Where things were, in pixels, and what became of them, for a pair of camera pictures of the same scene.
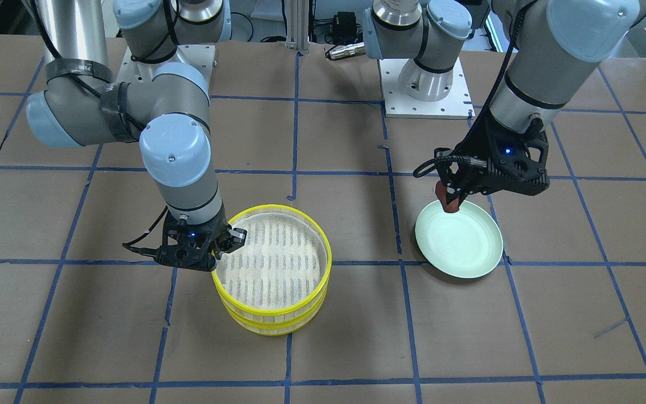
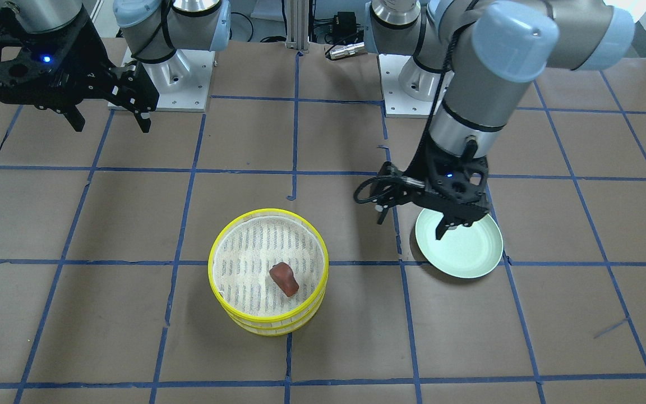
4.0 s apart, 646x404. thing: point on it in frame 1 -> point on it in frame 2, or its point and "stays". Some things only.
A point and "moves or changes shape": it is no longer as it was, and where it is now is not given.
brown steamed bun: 441,192 moves or changes shape
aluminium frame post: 297,13 stays
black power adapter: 345,28 stays
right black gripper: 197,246 -> 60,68
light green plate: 467,243 stays
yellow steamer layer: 272,328 stays
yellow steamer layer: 282,271 stays
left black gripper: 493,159 -> 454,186
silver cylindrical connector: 340,51 stays
